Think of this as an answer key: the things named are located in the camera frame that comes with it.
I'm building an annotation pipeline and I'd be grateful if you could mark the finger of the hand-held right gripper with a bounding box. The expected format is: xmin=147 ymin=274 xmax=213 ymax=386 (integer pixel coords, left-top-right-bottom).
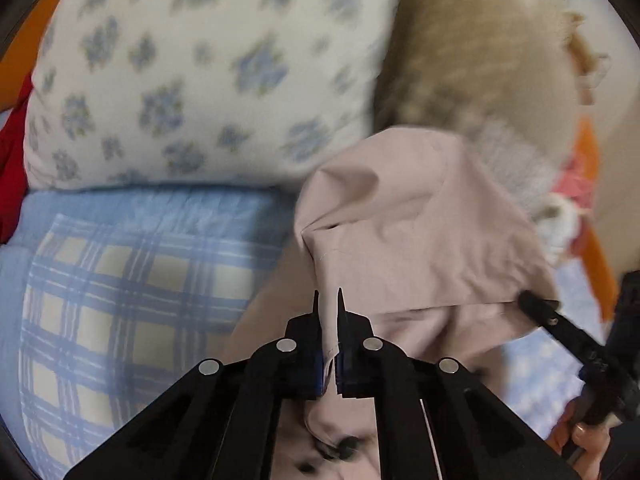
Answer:
xmin=517 ymin=289 xmax=609 ymax=362

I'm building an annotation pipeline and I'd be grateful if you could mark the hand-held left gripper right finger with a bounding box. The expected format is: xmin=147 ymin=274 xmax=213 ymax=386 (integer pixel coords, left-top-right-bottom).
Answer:
xmin=334 ymin=287 xmax=583 ymax=480

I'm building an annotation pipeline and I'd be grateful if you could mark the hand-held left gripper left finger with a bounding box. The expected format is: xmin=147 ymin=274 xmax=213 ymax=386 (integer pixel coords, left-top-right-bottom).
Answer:
xmin=62 ymin=290 xmax=327 ymax=480

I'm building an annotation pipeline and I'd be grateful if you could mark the pink hooded jacket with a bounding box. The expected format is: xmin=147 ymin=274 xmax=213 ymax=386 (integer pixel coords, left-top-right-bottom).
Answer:
xmin=220 ymin=127 xmax=561 ymax=480

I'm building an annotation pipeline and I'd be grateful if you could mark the person's right hand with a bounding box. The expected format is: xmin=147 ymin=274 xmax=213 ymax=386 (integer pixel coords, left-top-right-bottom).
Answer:
xmin=554 ymin=399 xmax=615 ymax=467

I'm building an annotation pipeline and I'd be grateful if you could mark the small white plush toy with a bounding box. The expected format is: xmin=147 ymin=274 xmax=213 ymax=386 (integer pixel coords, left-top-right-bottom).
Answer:
xmin=531 ymin=192 xmax=587 ymax=267

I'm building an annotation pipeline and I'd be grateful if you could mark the pink bear plush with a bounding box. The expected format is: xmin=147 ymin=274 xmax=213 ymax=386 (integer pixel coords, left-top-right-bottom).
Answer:
xmin=550 ymin=154 xmax=599 ymax=211

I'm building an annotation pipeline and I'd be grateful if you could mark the blue plaid bed sheet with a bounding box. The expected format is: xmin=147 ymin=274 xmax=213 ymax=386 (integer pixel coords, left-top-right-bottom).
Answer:
xmin=0 ymin=185 xmax=603 ymax=480

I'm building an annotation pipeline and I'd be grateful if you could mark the beige patchwork pillow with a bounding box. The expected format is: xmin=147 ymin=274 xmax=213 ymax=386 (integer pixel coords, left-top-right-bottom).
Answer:
xmin=372 ymin=0 xmax=610 ymax=217

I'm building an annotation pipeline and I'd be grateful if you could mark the white floral pillow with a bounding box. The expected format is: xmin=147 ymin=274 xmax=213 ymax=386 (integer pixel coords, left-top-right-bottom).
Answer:
xmin=22 ymin=0 xmax=407 ymax=192

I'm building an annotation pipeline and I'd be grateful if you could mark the red garment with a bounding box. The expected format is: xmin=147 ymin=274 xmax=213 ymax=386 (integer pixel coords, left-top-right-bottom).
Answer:
xmin=0 ymin=72 xmax=35 ymax=246

